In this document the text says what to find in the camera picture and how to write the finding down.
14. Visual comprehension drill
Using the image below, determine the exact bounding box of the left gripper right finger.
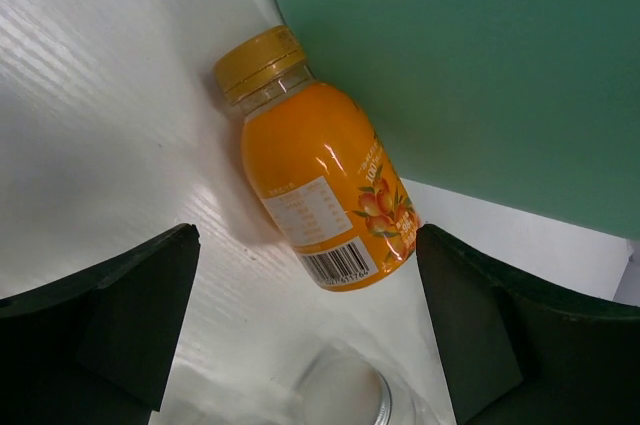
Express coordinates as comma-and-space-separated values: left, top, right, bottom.
416, 225, 639, 424

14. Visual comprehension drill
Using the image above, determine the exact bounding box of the small orange juice bottle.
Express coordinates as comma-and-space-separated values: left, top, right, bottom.
213, 26, 421, 292

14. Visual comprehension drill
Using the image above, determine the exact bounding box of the green plastic bin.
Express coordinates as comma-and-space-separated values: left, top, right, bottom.
276, 0, 639, 239

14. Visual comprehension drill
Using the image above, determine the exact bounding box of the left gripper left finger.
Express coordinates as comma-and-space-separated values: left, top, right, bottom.
1, 224, 200, 424

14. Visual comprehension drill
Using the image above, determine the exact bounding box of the crushed clear blue-label bottle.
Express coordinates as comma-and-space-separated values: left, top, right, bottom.
151, 343, 441, 424

